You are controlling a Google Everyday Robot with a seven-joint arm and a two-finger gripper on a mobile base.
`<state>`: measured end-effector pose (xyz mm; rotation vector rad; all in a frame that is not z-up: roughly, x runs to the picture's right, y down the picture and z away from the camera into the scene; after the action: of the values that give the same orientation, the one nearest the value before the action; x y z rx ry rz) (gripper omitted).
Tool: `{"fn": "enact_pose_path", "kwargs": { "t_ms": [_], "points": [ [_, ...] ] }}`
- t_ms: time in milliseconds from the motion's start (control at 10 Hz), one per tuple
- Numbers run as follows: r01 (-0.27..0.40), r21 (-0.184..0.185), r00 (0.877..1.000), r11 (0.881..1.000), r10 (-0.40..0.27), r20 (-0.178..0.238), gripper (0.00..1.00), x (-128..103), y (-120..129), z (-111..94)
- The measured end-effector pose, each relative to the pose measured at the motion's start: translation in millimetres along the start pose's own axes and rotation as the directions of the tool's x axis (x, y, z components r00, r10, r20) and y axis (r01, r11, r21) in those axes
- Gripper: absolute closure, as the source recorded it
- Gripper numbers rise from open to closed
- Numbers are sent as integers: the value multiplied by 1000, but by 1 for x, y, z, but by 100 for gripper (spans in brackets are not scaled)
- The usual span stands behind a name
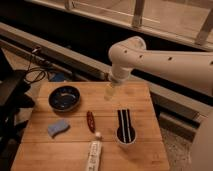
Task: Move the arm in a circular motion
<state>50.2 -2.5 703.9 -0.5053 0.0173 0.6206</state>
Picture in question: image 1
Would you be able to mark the pale yellow arm tip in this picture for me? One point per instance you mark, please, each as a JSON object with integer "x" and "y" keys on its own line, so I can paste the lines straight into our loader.
{"x": 109, "y": 91}

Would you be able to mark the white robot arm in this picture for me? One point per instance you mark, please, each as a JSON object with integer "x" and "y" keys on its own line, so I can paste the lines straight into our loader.
{"x": 192, "y": 71}

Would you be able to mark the left black chopstick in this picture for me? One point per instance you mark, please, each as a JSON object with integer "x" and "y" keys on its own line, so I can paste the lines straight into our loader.
{"x": 121, "y": 125}

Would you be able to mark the black chopstick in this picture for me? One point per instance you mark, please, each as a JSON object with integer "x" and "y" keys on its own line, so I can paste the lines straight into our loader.
{"x": 121, "y": 125}
{"x": 128, "y": 125}

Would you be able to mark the right black chopstick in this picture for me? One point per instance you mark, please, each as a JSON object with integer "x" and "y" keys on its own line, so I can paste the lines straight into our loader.
{"x": 128, "y": 125}

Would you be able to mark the red chili pepper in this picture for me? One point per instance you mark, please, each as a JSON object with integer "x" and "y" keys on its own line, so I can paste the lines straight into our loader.
{"x": 91, "y": 121}

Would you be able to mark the dark blue bowl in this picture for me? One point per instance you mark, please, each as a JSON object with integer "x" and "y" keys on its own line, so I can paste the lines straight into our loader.
{"x": 64, "y": 98}

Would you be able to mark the white cup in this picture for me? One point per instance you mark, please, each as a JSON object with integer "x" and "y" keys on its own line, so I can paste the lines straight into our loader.
{"x": 126, "y": 136}

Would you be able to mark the blue object on floor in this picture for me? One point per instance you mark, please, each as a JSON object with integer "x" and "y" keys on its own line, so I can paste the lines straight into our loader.
{"x": 59, "y": 77}

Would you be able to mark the blue sponge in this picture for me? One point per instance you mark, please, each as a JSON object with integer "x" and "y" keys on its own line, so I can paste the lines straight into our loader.
{"x": 57, "y": 127}

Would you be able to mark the white toothpaste tube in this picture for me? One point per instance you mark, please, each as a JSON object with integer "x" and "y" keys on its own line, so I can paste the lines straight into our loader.
{"x": 94, "y": 154}

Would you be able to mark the black chair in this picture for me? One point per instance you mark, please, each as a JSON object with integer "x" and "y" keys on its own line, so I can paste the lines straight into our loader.
{"x": 13, "y": 97}

